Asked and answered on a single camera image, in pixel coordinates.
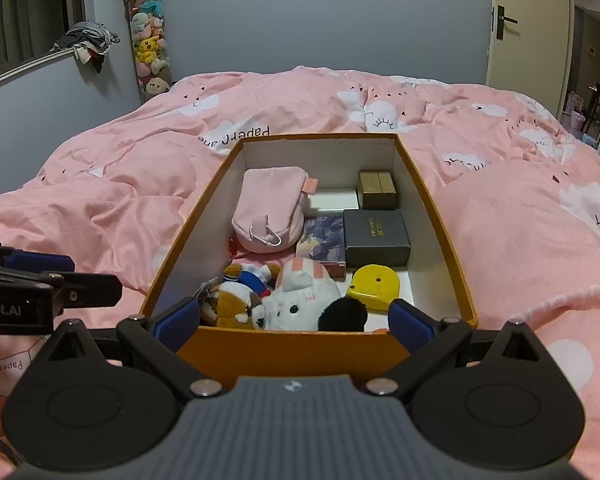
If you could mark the yellow rounded plastic case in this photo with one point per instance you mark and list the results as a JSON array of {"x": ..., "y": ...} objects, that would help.
[{"x": 375, "y": 287}]

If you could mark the pile of grey clothes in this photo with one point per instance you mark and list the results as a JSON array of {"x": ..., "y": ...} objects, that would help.
[{"x": 87, "y": 40}]

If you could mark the long white box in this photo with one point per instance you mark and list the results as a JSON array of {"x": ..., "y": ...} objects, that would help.
[{"x": 332, "y": 202}]

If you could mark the plush dog toy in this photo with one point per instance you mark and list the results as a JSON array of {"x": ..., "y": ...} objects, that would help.
[{"x": 305, "y": 300}]

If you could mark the dark grey box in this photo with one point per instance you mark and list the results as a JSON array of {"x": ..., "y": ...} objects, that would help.
[{"x": 375, "y": 237}]

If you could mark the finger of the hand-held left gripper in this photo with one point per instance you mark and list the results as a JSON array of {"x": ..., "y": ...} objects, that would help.
[
  {"x": 40, "y": 261},
  {"x": 90, "y": 290}
]

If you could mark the white window sill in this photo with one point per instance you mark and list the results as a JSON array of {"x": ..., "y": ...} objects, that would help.
[{"x": 20, "y": 70}]

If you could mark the light pink fabric pouch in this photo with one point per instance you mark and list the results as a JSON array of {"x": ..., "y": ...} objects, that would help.
[{"x": 265, "y": 205}]

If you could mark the dark window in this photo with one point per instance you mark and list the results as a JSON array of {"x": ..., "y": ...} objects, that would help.
[{"x": 20, "y": 10}]

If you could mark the pink printed blanket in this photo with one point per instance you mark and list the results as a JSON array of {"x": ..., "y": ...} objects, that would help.
[{"x": 505, "y": 220}]

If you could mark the pink bin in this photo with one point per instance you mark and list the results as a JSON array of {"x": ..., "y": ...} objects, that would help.
[{"x": 575, "y": 120}]

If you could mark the orange cardboard box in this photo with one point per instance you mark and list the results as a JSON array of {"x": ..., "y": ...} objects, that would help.
[{"x": 280, "y": 355}]

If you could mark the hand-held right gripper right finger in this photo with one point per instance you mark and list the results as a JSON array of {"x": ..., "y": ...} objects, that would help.
[{"x": 410, "y": 321}]

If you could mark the small gold box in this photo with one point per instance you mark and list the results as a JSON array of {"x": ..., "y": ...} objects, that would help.
[{"x": 377, "y": 190}]

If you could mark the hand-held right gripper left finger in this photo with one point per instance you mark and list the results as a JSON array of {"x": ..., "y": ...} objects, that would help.
[{"x": 172, "y": 322}]

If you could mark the hanging column of plush toys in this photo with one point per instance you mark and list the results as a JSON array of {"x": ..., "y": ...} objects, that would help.
[{"x": 150, "y": 45}]

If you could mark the illustrated picture box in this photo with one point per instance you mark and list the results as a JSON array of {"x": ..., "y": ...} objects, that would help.
[{"x": 322, "y": 240}]

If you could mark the black fluffy pompom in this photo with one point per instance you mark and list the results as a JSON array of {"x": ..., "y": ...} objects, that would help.
[{"x": 342, "y": 316}]

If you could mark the cream door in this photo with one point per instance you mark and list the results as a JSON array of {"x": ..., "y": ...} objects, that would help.
[{"x": 530, "y": 25}]

